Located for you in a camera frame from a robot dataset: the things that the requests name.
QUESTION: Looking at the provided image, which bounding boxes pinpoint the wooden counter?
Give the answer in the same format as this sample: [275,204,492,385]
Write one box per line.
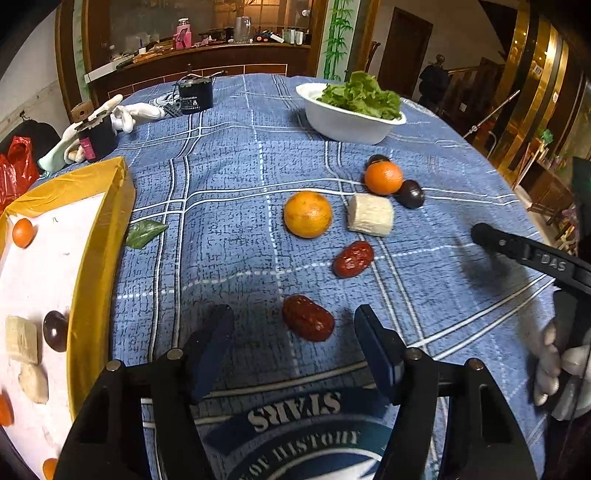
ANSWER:
[83,41,315,107]

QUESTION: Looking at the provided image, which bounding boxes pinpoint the black cylindrical container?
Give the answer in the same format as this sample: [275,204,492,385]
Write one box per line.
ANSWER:
[178,78,215,115]

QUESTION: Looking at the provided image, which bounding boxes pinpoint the red jujube date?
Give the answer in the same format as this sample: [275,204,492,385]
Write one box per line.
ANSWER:
[282,295,335,343]
[332,240,375,278]

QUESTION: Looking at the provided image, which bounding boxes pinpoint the tan peeled sugarcane piece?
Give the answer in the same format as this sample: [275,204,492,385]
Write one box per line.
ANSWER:
[17,362,49,404]

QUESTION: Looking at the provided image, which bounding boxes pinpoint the green leaf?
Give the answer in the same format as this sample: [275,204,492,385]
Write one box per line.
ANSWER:
[126,220,169,250]

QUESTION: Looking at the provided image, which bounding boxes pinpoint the white bowl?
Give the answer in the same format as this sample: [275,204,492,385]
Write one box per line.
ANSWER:
[295,83,407,145]

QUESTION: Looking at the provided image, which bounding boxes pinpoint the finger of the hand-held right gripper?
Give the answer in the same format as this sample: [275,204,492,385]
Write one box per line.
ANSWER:
[471,223,591,296]

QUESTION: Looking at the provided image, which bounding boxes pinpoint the yellow cardboard tray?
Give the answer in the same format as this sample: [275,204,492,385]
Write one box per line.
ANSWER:
[0,157,137,480]

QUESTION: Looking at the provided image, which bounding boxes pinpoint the black box with pink side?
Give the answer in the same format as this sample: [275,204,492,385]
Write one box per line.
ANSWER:
[76,113,118,162]

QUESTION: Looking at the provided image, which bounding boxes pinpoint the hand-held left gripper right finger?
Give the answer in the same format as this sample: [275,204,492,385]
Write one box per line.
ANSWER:
[353,305,539,480]

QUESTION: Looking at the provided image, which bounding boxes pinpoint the white peeled sugarcane piece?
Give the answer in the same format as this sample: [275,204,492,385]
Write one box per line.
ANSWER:
[4,315,42,364]
[346,193,395,237]

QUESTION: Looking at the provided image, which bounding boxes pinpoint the brown wooden door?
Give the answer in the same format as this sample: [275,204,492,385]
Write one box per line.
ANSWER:
[379,7,432,86]

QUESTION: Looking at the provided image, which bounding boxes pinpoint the pale orange mandarin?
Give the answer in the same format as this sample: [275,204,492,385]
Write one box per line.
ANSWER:
[283,191,333,239]

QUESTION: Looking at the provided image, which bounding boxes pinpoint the golden pillar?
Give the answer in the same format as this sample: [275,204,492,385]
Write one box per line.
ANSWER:
[489,0,583,171]

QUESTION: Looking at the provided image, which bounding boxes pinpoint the pink bottle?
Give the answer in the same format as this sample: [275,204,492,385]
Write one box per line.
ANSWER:
[174,18,192,51]

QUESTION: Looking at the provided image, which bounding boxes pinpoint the blue plaid tablecloth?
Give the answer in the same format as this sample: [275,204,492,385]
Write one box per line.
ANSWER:
[108,74,561,480]

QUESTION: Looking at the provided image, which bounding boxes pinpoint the white cotton glove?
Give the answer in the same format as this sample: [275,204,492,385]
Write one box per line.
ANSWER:
[111,102,164,132]
[39,95,123,174]

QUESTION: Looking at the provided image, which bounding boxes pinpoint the green bamboo painted pillar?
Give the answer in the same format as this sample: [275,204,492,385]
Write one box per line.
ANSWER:
[318,0,358,81]

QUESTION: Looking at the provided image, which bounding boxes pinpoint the metal rod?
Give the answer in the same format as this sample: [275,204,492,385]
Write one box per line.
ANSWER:
[464,90,520,137]

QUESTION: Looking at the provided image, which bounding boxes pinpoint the person's right hand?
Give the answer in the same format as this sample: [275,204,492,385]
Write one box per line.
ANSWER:
[526,318,591,407]

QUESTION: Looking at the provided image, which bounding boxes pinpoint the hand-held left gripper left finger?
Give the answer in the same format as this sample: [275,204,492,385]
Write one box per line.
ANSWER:
[53,305,236,480]

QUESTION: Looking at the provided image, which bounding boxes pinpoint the red plastic bag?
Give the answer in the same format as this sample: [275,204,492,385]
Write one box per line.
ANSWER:
[0,136,40,213]

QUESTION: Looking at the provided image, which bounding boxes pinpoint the dark jacket on post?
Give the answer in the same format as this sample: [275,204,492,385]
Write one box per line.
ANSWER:
[418,54,451,104]

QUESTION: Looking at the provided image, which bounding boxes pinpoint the green lettuce leaves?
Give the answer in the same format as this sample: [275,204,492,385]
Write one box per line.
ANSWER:
[318,71,402,121]

